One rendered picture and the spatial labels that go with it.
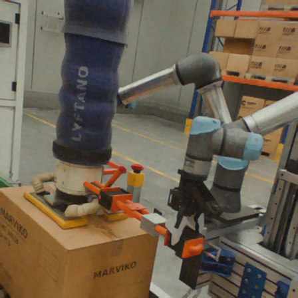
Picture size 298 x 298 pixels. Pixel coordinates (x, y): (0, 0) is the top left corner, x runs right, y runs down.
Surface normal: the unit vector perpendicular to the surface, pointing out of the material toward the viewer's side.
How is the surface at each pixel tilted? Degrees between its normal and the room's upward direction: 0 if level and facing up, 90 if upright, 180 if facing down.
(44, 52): 90
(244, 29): 89
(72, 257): 90
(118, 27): 100
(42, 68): 90
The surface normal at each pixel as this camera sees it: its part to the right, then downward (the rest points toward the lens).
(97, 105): 0.47, -0.05
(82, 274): 0.64, 0.31
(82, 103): 0.11, -0.06
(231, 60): -0.78, 0.05
